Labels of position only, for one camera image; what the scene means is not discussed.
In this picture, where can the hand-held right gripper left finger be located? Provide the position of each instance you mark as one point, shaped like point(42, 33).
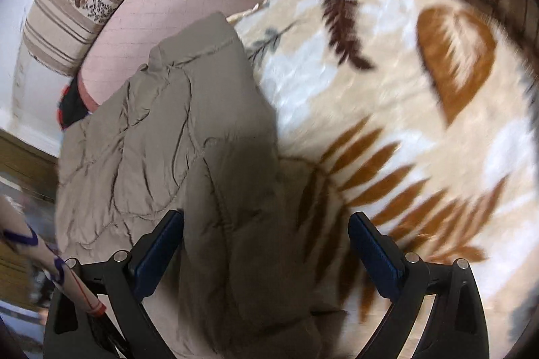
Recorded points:
point(158, 253)

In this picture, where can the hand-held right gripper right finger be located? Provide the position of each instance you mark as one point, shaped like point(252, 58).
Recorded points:
point(374, 258)

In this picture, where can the olive quilted jacket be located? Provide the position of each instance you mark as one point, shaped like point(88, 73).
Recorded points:
point(177, 131)

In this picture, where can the leaf print fleece blanket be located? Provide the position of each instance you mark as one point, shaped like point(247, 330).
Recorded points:
point(400, 131)

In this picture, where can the wooden cabinet with glass door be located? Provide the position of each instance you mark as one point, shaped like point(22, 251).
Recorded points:
point(21, 157)

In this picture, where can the black clothing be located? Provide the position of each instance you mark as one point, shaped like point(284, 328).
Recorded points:
point(73, 106)

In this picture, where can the red cloth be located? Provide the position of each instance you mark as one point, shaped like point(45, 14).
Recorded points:
point(62, 90)

